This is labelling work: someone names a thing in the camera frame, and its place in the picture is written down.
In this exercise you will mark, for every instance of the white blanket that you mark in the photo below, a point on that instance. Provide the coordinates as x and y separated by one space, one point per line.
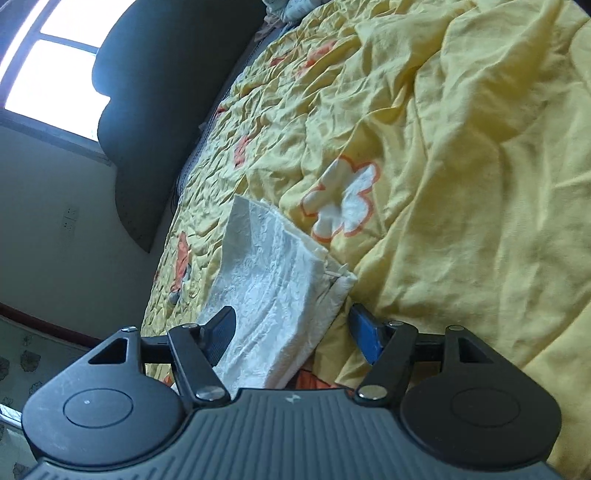
277 286

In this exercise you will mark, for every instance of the white wall socket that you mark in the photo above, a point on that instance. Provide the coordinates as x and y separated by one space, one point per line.
70 218

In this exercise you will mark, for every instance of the pinkish brown cloth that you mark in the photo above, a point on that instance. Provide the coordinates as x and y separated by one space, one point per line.
265 19

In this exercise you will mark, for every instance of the dark grey headboard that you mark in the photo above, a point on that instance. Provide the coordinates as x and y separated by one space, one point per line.
161 115

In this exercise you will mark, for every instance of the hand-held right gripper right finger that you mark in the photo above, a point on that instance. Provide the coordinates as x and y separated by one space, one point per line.
364 337

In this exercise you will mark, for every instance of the window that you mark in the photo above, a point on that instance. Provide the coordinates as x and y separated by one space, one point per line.
46 83

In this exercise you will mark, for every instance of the brown wooden wardrobe frame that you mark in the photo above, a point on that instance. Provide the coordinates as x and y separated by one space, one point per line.
55 328

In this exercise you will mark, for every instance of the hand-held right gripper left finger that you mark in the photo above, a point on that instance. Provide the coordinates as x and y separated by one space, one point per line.
222 332

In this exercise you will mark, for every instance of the yellow printed quilt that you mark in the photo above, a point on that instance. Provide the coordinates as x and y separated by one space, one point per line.
461 184

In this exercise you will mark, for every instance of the folded white printed cloth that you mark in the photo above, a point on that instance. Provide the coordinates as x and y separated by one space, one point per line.
288 7

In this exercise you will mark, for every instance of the floral wardrobe door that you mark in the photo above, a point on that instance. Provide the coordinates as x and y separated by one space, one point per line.
27 369

